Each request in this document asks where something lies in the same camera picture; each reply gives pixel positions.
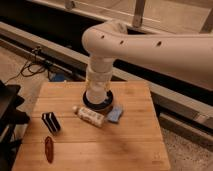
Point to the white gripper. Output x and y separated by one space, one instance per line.
99 72

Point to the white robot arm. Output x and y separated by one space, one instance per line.
187 57

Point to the black white striped eraser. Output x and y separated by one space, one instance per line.
51 122

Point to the blue floor object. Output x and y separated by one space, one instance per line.
58 78

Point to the white plastic bottle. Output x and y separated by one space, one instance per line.
89 116

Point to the black stand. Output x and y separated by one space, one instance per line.
10 117

